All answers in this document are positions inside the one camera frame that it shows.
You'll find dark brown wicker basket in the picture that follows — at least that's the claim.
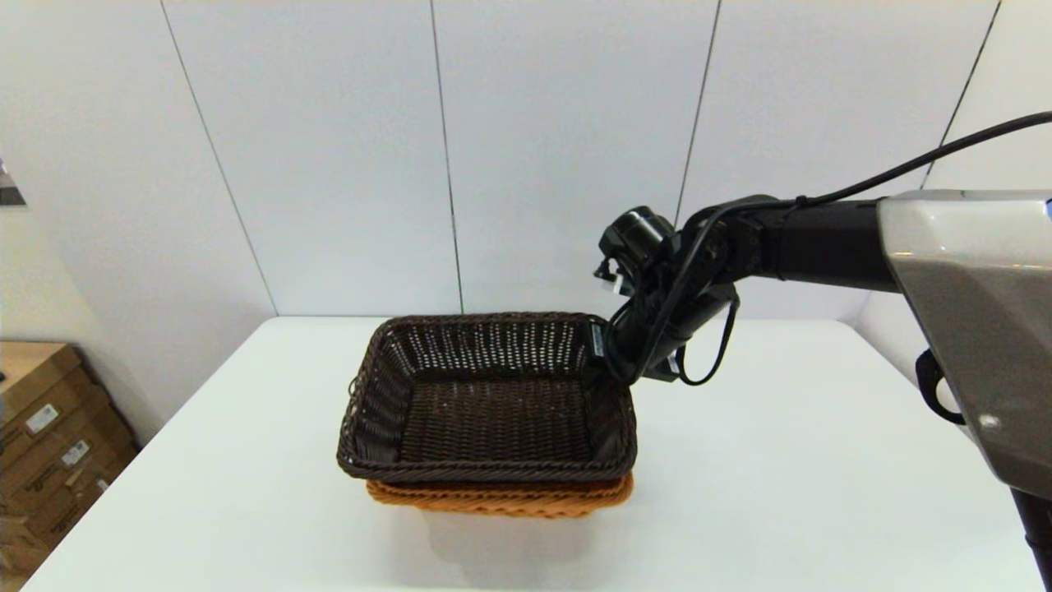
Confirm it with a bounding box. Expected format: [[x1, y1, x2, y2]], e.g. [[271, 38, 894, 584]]
[[335, 311, 639, 484]]

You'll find orange wicker basket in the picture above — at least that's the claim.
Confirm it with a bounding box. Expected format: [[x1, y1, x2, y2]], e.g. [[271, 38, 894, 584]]
[[366, 473, 635, 520]]

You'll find brown cardboard box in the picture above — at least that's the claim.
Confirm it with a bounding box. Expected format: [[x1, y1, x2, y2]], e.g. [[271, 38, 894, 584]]
[[0, 344, 90, 430], [0, 514, 50, 580], [25, 460, 124, 548], [0, 419, 139, 527], [0, 382, 114, 482]]

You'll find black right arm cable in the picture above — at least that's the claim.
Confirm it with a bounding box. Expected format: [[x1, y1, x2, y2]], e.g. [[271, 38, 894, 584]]
[[612, 111, 1052, 427]]

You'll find dark grey wall fixture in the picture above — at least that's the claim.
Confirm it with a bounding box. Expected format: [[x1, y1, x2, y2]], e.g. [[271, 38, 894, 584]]
[[0, 156, 30, 208]]

